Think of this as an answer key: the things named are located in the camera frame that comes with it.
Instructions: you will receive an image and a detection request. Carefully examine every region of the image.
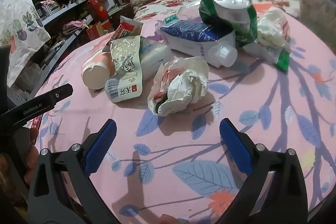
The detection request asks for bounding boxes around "pink and white cup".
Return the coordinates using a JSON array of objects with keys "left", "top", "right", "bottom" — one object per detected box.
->
[{"left": 81, "top": 52, "right": 116, "bottom": 90}]

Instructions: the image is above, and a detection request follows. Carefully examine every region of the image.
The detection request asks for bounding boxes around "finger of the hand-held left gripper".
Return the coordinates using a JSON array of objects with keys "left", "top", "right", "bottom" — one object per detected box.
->
[{"left": 48, "top": 83, "right": 74, "bottom": 107}]

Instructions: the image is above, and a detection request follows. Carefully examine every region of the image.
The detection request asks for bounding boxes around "storage box with blue handle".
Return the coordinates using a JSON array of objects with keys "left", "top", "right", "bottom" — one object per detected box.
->
[{"left": 293, "top": 0, "right": 336, "bottom": 46}]

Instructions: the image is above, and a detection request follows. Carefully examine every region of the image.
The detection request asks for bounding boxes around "white plastic pouch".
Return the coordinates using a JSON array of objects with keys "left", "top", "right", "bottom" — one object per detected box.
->
[{"left": 104, "top": 36, "right": 175, "bottom": 104}]

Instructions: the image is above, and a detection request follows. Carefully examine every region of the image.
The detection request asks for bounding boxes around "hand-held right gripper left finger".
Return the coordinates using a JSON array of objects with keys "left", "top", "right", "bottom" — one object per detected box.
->
[{"left": 28, "top": 118, "right": 117, "bottom": 224}]

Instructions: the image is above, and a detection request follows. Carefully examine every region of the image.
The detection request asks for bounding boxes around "person's left hand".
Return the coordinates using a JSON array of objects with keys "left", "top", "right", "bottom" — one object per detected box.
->
[{"left": 25, "top": 127, "right": 40, "bottom": 178}]

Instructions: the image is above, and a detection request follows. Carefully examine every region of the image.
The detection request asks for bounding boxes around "silver wrapper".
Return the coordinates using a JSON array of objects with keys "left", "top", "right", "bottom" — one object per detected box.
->
[{"left": 110, "top": 35, "right": 143, "bottom": 75}]

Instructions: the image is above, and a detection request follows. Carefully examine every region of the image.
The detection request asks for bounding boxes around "white paper ball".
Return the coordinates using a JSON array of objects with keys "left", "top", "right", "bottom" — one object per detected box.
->
[{"left": 157, "top": 69, "right": 209, "bottom": 115}]

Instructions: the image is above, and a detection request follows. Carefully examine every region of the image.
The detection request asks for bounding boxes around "white printed cloth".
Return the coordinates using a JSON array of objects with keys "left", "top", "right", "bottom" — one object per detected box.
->
[{"left": 0, "top": 0, "right": 51, "bottom": 88}]

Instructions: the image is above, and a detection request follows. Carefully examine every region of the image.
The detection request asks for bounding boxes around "green snack wrapper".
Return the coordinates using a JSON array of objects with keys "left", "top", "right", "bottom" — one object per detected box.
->
[{"left": 243, "top": 43, "right": 290, "bottom": 72}]

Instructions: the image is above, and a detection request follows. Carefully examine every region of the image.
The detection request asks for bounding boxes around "red gift bag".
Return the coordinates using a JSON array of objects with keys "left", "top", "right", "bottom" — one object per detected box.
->
[{"left": 88, "top": 0, "right": 109, "bottom": 20}]

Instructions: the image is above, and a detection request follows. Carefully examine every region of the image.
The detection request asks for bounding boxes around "pink leaf print blanket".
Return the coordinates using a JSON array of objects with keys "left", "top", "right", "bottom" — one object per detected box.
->
[{"left": 34, "top": 7, "right": 336, "bottom": 224}]

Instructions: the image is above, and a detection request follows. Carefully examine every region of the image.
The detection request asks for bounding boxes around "clear plastic wrapper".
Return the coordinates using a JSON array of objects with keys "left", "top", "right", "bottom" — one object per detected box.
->
[{"left": 147, "top": 56, "right": 210, "bottom": 117}]

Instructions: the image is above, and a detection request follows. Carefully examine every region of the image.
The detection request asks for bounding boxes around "blue and white carton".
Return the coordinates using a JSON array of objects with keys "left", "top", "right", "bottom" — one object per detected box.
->
[{"left": 160, "top": 15, "right": 238, "bottom": 68}]

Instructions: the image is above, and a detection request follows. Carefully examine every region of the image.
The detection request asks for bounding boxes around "metal shelf rack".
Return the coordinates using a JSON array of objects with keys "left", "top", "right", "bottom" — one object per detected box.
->
[{"left": 21, "top": 0, "right": 95, "bottom": 98}]

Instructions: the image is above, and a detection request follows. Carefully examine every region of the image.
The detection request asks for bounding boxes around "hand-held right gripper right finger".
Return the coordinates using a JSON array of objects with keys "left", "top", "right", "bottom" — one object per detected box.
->
[{"left": 219, "top": 118, "right": 309, "bottom": 224}]

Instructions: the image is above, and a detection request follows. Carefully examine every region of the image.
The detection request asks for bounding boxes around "white tissue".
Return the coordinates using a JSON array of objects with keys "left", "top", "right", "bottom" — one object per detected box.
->
[{"left": 256, "top": 7, "right": 292, "bottom": 51}]

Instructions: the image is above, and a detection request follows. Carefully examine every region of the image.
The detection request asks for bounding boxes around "crushed green drink can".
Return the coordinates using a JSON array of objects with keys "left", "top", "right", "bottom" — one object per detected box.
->
[{"left": 199, "top": 0, "right": 259, "bottom": 47}]

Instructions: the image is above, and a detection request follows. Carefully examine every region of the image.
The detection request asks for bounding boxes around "pink cloth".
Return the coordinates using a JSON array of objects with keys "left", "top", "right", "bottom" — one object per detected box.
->
[{"left": 63, "top": 20, "right": 88, "bottom": 33}]

